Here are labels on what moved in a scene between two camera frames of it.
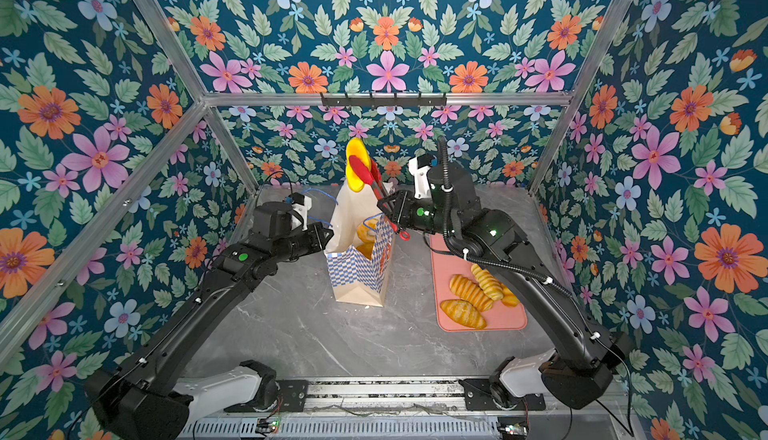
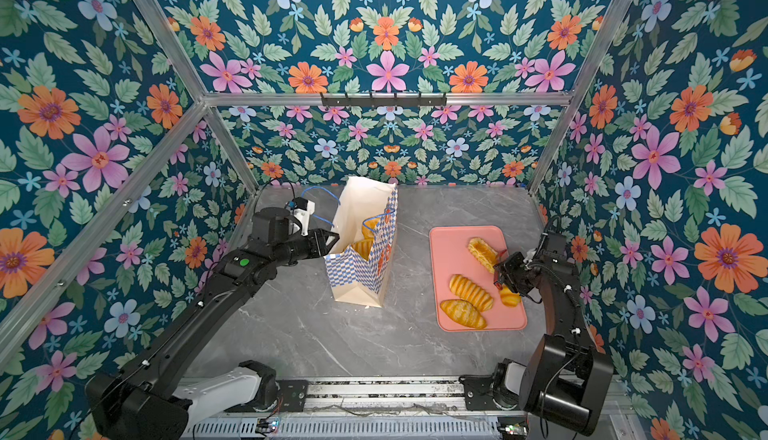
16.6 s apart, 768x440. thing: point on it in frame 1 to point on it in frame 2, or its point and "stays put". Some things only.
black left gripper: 320,240 stays put
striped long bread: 471,291 stays put
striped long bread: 489,284 to 364,246
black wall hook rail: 382,102 stays put
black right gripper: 401,213 to 508,267
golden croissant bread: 463,312 stays put
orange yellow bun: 357,148 to 372,224
